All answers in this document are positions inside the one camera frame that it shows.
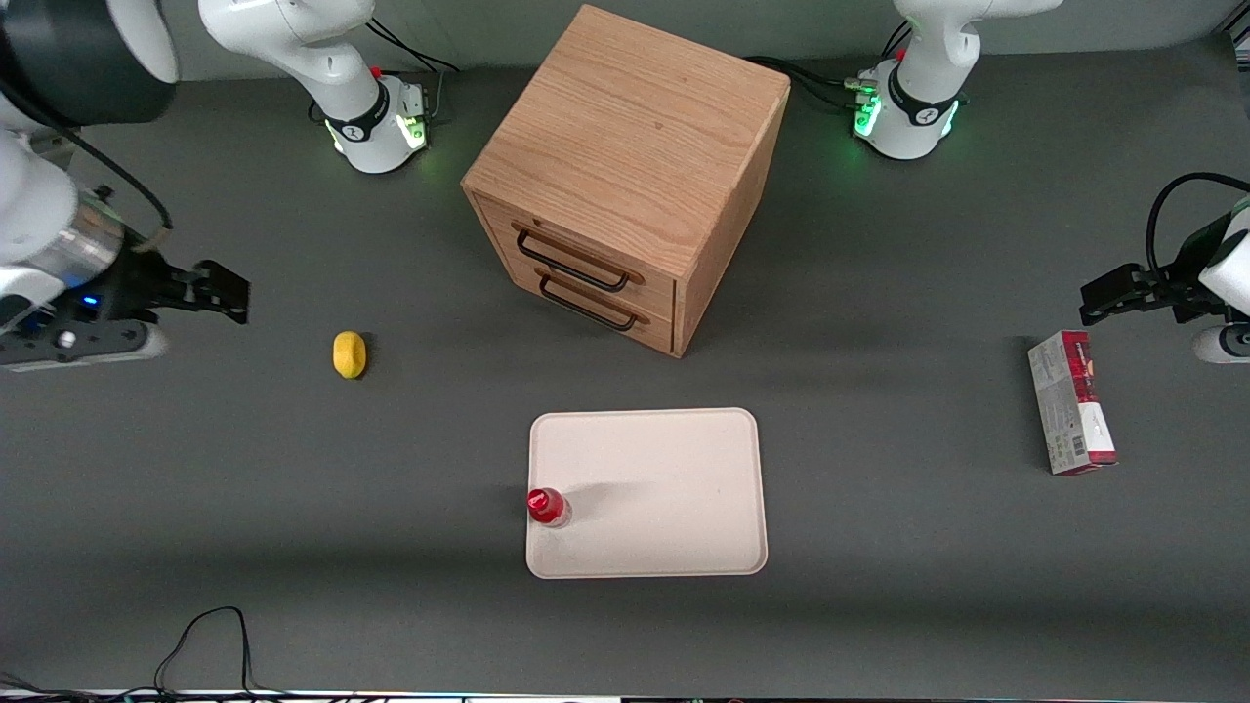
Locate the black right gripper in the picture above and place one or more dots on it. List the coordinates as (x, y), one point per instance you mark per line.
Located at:
(132, 289)

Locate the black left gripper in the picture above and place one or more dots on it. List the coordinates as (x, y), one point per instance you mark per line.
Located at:
(1175, 284)

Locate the coke bottle with red cap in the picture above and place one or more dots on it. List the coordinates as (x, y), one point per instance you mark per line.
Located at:
(547, 506)

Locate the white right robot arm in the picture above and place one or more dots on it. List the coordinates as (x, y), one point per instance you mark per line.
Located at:
(293, 39)

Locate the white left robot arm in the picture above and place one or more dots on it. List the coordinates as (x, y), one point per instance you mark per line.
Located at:
(923, 88)

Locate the white rectangular tray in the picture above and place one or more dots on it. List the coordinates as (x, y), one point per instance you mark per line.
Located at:
(664, 488)

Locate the red plaid cardboard box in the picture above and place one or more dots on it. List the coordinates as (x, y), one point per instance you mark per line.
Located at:
(1069, 410)

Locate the yellow lemon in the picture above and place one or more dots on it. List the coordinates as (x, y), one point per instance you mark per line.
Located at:
(350, 354)

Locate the wooden drawer front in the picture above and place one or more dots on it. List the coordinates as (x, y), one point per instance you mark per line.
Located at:
(661, 334)
(656, 293)

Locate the wooden two-drawer cabinet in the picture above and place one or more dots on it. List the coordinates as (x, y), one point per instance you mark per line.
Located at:
(635, 127)

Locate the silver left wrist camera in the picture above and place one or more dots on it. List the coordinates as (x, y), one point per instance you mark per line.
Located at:
(1226, 344)

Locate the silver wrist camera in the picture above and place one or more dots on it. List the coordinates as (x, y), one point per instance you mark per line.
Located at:
(1226, 344)
(88, 347)

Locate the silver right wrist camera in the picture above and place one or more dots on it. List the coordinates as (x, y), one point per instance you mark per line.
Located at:
(88, 347)

